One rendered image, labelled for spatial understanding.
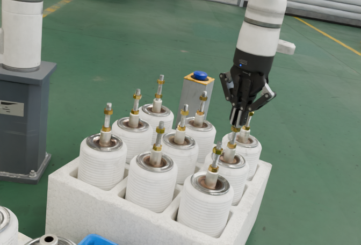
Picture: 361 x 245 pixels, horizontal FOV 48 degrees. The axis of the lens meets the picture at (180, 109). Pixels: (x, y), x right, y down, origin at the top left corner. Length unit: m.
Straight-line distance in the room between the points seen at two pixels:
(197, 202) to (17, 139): 0.55
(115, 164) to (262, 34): 0.38
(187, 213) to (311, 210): 0.60
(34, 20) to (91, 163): 0.39
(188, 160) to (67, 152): 0.53
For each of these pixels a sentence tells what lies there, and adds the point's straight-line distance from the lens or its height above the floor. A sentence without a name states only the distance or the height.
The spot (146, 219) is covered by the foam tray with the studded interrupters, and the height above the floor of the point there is 0.18.
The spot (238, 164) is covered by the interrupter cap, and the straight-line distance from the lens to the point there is 0.86.
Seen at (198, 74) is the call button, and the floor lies 0.33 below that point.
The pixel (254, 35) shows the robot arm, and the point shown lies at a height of 0.53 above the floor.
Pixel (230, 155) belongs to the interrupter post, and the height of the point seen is 0.27.
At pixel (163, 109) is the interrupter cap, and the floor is 0.25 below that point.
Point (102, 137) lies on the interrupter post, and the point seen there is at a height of 0.27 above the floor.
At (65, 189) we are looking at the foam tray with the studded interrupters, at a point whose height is 0.16.
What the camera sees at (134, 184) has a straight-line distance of 0.79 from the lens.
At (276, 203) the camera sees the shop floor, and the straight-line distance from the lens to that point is 1.26.
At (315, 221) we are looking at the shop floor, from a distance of 1.25.
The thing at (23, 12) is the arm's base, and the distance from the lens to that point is 1.02.
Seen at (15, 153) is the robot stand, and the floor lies 0.08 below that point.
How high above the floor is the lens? 0.65
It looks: 22 degrees down
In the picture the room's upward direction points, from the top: 11 degrees clockwise
